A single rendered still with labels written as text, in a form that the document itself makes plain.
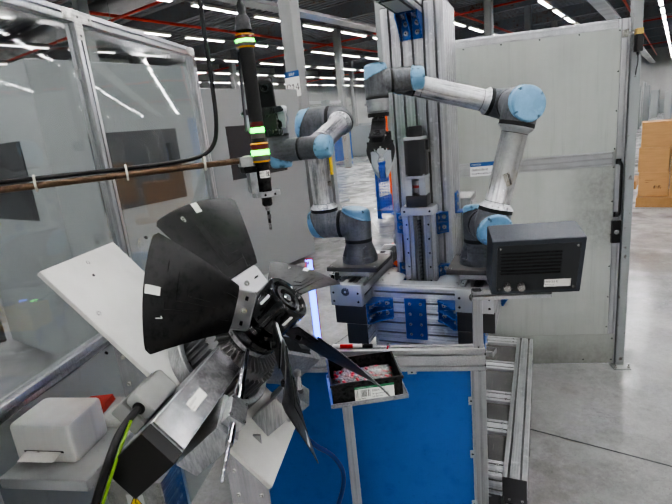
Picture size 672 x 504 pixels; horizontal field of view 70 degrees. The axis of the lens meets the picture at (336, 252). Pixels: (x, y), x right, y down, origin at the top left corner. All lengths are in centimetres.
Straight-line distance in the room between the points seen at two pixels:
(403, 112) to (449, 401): 113
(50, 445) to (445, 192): 157
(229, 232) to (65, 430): 62
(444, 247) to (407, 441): 80
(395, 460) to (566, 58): 223
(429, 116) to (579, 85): 123
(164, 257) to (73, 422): 58
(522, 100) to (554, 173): 138
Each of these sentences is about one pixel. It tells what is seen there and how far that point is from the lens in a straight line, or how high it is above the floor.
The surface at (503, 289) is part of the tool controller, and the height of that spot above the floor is 106.
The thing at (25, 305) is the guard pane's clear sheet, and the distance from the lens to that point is 158.
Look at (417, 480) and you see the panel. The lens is 194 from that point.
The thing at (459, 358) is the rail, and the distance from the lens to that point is 165.
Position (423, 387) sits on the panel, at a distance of 172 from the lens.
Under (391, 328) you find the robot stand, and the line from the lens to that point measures 203.
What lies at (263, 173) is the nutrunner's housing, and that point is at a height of 151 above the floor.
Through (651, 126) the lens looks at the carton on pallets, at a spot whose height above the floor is 117.
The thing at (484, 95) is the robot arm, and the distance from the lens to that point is 182.
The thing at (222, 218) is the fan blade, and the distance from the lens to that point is 126.
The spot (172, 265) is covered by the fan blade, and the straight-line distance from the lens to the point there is 96.
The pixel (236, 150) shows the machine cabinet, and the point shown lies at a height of 147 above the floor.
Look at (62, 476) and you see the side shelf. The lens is 141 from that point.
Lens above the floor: 159
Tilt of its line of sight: 14 degrees down
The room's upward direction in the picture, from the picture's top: 6 degrees counter-clockwise
